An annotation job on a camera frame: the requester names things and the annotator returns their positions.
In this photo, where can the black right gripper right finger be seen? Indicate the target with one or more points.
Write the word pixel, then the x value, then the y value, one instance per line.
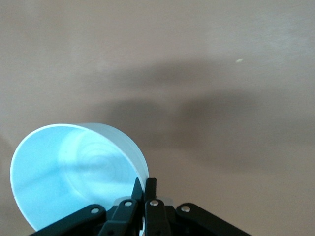
pixel 155 216

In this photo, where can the blue bowl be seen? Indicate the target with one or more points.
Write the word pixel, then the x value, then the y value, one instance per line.
pixel 61 172

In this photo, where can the brown table cloth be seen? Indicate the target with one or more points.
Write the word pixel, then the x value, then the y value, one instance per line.
pixel 221 37

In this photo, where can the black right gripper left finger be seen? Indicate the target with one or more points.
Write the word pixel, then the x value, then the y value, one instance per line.
pixel 123 216

